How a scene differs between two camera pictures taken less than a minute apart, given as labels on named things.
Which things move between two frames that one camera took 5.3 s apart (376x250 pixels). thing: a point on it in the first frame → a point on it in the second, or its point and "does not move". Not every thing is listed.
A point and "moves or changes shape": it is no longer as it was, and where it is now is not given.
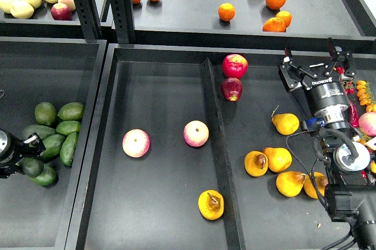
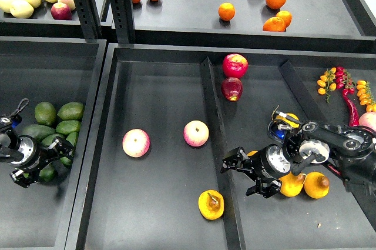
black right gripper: x=326 y=92 → x=271 y=164
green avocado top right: x=71 y=111 does not move
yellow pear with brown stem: x=211 y=204 does not move
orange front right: x=274 y=25 does not move
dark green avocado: x=32 y=167 moves or changes shape
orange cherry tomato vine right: x=365 y=96 does not move
